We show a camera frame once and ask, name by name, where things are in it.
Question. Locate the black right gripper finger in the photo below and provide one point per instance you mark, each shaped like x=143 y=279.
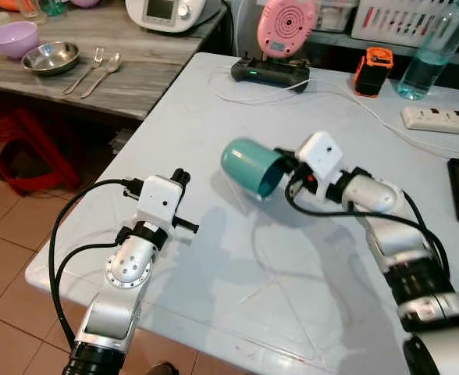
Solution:
x=286 y=157

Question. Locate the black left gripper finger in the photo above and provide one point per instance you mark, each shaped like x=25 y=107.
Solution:
x=189 y=227
x=182 y=180

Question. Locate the teal mug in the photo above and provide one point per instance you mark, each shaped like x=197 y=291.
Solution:
x=249 y=164

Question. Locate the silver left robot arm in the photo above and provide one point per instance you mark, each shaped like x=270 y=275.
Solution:
x=128 y=269

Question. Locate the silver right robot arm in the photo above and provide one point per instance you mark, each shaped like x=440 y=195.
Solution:
x=370 y=195

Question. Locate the black charging dock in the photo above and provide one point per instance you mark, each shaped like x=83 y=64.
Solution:
x=268 y=76

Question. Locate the orange and black device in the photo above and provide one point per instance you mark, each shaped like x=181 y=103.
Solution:
x=370 y=78

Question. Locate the pink round speaker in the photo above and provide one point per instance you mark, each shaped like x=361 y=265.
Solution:
x=286 y=27

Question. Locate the steel spoon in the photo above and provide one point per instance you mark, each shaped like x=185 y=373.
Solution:
x=112 y=62

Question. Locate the black left robot foot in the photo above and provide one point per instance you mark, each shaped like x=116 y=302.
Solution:
x=161 y=369

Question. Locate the white power strip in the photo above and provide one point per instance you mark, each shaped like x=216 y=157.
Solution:
x=432 y=119

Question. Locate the clear plastic storage box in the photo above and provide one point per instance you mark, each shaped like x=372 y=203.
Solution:
x=336 y=17

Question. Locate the steel fork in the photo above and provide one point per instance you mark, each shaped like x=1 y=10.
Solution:
x=97 y=56

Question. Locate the red plastic stool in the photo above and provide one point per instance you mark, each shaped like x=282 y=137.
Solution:
x=34 y=148

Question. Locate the clear green capped water bottle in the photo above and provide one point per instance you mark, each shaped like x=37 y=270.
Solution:
x=421 y=74

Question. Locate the white slotted plastic basket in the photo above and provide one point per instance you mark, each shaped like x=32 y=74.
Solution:
x=386 y=27

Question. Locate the white food processor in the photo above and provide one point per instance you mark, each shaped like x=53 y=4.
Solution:
x=190 y=16

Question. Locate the stainless steel bowl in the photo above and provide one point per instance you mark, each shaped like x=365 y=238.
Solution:
x=50 y=58

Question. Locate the large lilac plastic bowl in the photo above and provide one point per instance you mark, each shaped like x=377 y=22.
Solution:
x=12 y=41

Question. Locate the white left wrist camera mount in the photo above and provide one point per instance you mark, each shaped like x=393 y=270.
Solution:
x=158 y=199

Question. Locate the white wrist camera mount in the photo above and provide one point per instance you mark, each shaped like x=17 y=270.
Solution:
x=319 y=154
x=158 y=199

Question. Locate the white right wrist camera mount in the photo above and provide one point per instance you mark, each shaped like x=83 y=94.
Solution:
x=319 y=154

